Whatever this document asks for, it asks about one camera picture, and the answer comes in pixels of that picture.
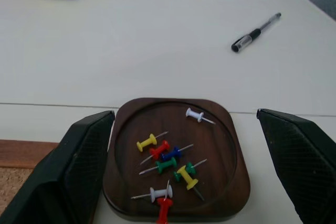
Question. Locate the red pushpin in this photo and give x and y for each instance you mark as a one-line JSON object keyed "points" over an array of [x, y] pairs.
{"points": [[158, 150], [164, 208]]}

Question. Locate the black clear gel pen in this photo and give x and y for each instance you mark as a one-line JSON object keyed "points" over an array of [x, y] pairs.
{"points": [[254, 33]]}

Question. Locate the white pushpin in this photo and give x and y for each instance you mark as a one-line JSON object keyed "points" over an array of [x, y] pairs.
{"points": [[160, 193], [194, 114]]}

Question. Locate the green pushpin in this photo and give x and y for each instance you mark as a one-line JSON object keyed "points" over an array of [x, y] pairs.
{"points": [[165, 165], [189, 168]]}

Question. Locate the yellow pushpin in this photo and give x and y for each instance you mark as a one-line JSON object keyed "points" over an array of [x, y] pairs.
{"points": [[146, 143], [187, 177]]}

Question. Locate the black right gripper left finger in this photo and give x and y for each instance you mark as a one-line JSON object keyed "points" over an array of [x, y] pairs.
{"points": [[68, 171]]}

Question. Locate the blue pushpin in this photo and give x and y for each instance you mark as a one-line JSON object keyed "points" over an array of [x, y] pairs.
{"points": [[170, 153]]}

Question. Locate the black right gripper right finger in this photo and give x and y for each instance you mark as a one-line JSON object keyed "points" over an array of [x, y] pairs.
{"points": [[299, 161]]}

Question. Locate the dark wooden tray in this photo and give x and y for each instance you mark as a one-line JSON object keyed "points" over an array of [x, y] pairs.
{"points": [[176, 161]]}

